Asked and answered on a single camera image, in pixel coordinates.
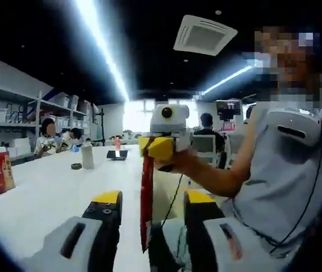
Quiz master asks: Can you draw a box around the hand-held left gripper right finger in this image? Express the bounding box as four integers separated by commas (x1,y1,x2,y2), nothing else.
183,189,286,272

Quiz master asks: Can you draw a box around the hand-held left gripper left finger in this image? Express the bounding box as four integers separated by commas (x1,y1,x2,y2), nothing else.
22,190,124,272

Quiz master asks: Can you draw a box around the red coffee pouch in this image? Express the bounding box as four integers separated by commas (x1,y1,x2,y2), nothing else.
139,137,158,253

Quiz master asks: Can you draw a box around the white plastic cup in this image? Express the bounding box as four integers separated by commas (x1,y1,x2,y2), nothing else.
81,141,95,170

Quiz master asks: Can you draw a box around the person's right hand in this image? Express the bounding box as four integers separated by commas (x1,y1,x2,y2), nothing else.
155,147,207,179

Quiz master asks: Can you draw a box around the white mesh office chair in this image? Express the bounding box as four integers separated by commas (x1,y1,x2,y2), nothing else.
192,134,217,168

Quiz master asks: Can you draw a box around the black tripod stand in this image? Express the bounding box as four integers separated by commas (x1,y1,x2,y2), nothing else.
100,108,107,147

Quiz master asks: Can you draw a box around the black background monitor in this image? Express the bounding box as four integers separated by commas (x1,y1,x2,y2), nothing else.
215,99,241,116

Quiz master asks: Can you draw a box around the ceiling light strip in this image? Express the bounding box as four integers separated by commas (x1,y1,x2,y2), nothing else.
202,66,252,94
74,0,130,101

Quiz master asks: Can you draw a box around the person's grey shirt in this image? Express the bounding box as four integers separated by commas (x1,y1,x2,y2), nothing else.
220,101,322,272

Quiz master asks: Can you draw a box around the white ceiling air conditioner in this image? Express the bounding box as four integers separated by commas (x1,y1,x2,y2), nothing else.
173,14,238,57

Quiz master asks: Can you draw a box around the grey chest device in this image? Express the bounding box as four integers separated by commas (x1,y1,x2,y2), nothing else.
267,109,322,148

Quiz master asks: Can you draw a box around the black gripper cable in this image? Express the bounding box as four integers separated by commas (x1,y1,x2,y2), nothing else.
160,171,184,227

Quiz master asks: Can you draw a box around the black chest device cable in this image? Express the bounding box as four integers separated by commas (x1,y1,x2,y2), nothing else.
234,117,322,254

